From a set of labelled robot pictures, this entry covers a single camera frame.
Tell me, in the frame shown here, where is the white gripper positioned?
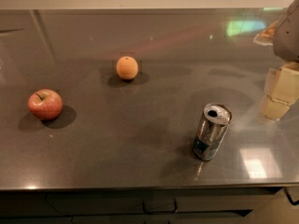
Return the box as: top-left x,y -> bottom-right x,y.
253,0 -> 299,121

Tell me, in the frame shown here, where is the silver redbull can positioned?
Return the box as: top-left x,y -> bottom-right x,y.
193,103 -> 233,161

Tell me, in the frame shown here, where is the red apple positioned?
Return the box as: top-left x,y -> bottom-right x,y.
27,89 -> 63,120

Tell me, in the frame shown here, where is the orange fruit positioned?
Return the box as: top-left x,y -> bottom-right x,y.
116,56 -> 138,80

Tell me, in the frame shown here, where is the black handle at right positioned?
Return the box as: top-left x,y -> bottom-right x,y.
283,188 -> 299,206

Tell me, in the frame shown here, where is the black drawer handle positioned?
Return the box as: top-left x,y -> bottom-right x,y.
142,199 -> 178,215

